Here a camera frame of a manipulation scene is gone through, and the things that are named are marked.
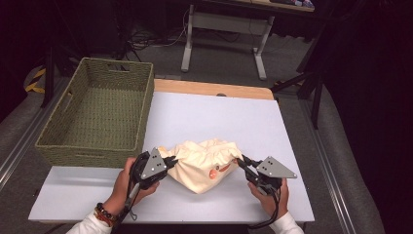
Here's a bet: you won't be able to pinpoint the yellow and black floor tape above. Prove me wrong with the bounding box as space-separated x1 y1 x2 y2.
24 66 48 95

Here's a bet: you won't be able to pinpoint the person's left hand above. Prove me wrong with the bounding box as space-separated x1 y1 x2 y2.
111 157 161 214

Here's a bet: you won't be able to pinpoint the black metal stand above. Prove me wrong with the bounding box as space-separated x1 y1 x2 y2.
40 45 90 108

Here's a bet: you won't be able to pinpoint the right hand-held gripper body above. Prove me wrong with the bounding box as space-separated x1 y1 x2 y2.
247 156 298 197

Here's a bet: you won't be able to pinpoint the white table board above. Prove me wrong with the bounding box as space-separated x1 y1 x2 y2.
28 91 316 225

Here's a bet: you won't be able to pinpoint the person's right hand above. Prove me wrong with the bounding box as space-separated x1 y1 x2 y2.
247 177 290 219

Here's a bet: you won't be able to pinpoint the white-legged desk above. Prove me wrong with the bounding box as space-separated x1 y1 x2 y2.
180 0 316 82

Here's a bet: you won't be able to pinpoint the black tripod stand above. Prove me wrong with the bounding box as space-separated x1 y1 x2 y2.
270 19 329 130

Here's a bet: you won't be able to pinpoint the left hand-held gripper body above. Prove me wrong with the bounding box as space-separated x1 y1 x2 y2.
129 147 170 191

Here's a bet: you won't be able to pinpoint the left hand-held gripper cable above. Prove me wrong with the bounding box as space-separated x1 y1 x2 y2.
110 179 141 234

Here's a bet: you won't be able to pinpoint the beaded bracelets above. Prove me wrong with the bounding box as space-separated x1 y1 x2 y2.
94 202 120 228

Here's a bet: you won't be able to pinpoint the bundle of floor cables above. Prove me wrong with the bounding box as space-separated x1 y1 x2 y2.
126 9 193 63

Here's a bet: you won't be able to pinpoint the hand-held gripper cable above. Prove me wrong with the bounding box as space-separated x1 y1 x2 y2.
247 189 282 230
110 179 141 234

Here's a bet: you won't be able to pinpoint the right hand-held gripper cable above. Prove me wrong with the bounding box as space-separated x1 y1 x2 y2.
247 189 282 230

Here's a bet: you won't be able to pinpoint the green woven basket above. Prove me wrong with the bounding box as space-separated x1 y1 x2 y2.
34 57 155 170

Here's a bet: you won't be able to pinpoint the aluminium floor rail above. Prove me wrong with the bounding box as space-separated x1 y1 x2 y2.
297 97 358 234
0 77 71 193

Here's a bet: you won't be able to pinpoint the cream baby pants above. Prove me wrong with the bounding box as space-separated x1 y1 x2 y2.
157 137 244 195

